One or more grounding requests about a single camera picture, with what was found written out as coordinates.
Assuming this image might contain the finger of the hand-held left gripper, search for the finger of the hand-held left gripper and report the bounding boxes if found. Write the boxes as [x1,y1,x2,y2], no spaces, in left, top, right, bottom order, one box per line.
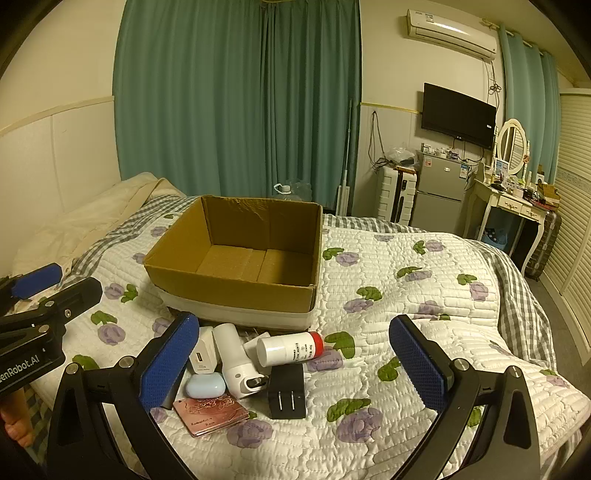
[0,263,64,309]
[0,277,103,340]

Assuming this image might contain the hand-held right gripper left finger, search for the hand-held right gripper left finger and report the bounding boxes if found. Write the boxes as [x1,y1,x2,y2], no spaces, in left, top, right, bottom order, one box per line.
[46,311,200,480]

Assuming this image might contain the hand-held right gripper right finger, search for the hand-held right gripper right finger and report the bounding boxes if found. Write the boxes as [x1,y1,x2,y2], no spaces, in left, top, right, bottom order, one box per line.
[389,315,541,480]

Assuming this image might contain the white USB charger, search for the white USB charger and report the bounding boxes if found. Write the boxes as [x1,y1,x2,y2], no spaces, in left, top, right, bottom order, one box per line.
[187,325,216,376]

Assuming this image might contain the light blue earbuds case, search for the light blue earbuds case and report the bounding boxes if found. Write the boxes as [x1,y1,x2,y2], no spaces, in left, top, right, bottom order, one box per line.
[185,373,227,399]

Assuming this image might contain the white electric shaver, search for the white electric shaver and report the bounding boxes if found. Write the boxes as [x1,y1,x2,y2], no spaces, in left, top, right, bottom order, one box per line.
[213,323,271,400]

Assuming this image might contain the pink card case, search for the pink card case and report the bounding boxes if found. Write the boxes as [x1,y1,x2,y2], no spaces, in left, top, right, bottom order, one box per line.
[173,394,250,438]

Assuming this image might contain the white plug adapter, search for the white plug adapter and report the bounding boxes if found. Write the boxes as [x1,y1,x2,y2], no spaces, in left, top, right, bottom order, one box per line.
[242,329,271,366]

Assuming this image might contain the brown cardboard box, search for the brown cardboard box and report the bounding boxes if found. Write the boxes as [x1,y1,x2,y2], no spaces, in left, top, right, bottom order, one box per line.
[144,195,324,331]

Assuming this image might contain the white bottle with red cap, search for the white bottle with red cap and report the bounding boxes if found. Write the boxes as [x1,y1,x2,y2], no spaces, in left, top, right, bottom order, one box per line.
[256,331,325,368]

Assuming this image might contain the black power adapter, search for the black power adapter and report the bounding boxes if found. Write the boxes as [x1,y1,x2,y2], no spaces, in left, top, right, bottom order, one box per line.
[268,364,308,420]

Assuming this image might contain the person's left hand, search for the person's left hand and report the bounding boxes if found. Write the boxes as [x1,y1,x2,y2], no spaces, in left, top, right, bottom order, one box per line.
[0,392,36,448]

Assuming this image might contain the cream duvet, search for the cream duvet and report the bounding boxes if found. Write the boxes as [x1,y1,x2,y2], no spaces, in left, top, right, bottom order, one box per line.
[11,173,185,278]

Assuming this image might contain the floral quilted bedspread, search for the floral quilted bedspread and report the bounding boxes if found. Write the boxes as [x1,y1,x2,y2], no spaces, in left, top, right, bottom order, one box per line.
[11,194,591,480]

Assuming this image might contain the white headboard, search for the white headboard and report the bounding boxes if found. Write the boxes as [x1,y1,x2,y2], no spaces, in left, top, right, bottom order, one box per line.
[0,95,123,222]

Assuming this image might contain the blue bin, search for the blue bin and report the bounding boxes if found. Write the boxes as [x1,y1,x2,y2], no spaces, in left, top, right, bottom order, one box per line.
[485,226,509,251]

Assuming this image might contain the white suitcase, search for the white suitcase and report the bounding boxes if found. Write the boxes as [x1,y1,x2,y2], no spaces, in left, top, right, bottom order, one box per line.
[376,166,419,227]

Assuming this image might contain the silver refrigerator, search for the silver refrigerator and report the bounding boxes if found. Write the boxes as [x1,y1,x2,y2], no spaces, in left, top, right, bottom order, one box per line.
[412,150,468,232]

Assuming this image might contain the white dressing table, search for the white dressing table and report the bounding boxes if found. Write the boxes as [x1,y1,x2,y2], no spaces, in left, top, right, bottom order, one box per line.
[466,161,550,273]

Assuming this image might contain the clear plastic bag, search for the clear plastic bag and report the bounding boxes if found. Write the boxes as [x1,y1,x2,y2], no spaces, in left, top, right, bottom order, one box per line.
[388,147,419,167]

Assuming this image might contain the clear water jug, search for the clear water jug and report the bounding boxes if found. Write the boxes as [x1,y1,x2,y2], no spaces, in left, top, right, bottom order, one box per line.
[272,178,315,202]

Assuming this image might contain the white louvered wardrobe door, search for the white louvered wardrobe door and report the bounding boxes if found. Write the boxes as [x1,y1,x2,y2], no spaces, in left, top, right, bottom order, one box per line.
[540,90,591,352]

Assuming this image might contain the white mop pole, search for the white mop pole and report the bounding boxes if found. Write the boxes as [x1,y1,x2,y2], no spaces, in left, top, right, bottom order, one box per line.
[338,98,354,216]

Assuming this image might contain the white oval mirror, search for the white oval mirror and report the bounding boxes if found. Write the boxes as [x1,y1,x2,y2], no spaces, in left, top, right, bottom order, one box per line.
[495,119,528,175]

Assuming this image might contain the green curtain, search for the green curtain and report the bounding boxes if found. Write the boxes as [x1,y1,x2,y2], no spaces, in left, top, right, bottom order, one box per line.
[113,0,362,216]

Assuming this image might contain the light teal curtain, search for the light teal curtain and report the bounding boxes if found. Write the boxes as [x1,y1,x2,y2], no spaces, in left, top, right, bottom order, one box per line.
[499,28,562,185]

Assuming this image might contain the white air conditioner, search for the white air conditioner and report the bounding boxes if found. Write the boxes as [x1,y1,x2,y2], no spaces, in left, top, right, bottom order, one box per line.
[406,9,499,64]

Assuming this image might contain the hanging black cables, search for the hanging black cables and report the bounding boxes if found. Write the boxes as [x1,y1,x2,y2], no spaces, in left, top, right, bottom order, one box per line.
[367,111,394,169]

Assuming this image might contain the black wall television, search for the black wall television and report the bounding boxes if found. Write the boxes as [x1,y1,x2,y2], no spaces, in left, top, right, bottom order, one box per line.
[421,83,498,150]

